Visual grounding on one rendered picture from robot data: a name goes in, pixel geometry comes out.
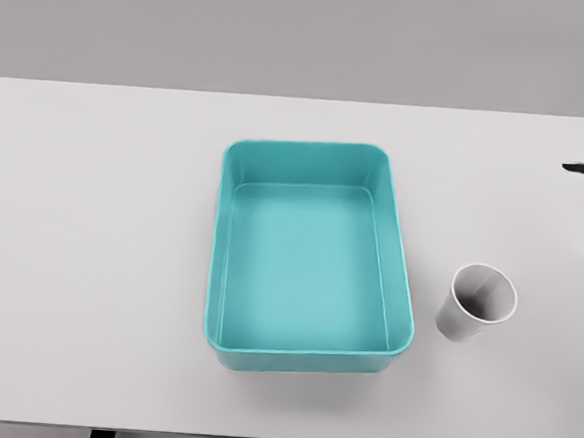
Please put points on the white paper cup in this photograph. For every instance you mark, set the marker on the white paper cup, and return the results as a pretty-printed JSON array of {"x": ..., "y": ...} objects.
[{"x": 471, "y": 312}]

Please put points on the teal rectangular plastic basket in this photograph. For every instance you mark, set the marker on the teal rectangular plastic basket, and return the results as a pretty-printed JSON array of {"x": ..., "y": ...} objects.
[{"x": 309, "y": 260}]

